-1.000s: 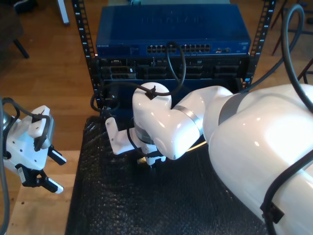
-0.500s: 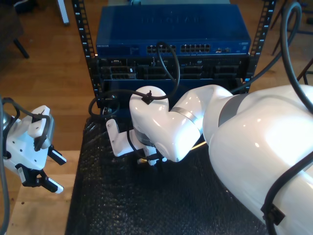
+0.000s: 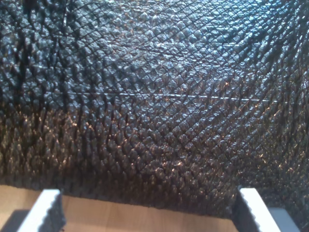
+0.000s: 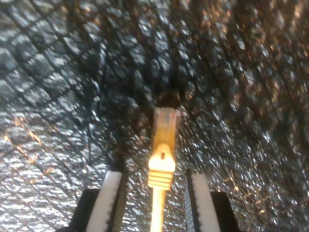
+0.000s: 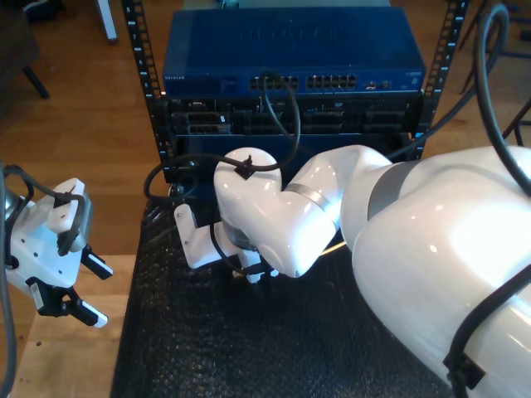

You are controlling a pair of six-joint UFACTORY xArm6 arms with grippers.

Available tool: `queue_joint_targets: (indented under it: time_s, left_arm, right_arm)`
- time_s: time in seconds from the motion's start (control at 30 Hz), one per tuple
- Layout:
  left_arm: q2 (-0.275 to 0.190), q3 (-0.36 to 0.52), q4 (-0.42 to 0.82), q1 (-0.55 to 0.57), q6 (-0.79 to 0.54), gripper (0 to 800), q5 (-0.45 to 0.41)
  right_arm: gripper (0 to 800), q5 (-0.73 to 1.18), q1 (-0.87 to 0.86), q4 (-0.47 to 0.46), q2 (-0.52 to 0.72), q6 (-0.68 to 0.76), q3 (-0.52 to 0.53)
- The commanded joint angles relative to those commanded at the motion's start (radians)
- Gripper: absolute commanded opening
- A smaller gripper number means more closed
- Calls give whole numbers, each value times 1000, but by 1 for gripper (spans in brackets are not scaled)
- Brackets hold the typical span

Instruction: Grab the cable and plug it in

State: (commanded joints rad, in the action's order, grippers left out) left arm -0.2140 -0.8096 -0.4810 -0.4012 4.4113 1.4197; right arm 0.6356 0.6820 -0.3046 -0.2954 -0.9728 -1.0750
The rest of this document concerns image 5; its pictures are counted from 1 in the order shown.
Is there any dark metal chair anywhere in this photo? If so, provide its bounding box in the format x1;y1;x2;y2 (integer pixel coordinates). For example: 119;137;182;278
458;0;531;95

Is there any blue network switch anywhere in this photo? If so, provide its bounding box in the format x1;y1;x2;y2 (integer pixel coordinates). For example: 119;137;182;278
160;7;427;99

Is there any blue rack base plate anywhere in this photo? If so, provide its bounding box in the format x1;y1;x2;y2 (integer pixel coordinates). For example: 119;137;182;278
168;181;225;201

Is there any yellow network cable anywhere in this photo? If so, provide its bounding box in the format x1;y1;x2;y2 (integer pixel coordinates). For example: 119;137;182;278
231;241;348;279

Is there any white table leg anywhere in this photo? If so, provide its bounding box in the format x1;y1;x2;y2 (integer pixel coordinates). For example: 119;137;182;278
95;0;119;45

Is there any dark brown chair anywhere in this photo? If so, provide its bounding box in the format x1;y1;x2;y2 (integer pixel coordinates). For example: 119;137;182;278
0;7;51;100

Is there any dark shoe white sole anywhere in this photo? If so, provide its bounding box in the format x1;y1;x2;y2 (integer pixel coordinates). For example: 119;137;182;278
22;0;66;13

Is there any black rack server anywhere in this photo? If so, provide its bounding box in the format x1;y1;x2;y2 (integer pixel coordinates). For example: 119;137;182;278
165;95;424;137

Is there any black bubble mat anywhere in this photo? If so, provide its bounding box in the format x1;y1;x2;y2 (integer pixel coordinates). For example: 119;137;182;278
110;194;457;398

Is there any black rack post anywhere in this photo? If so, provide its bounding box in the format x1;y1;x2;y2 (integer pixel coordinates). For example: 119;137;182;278
120;0;175;183
408;0;472;163

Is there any dark metal stool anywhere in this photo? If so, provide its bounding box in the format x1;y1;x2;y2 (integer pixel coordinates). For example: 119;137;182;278
504;97;531;144

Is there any thin black cable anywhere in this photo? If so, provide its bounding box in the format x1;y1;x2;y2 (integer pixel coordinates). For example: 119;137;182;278
143;70;531;398
2;164;86;256

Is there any black rack shelf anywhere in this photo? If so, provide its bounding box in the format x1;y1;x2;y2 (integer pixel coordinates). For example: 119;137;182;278
173;133;416;186

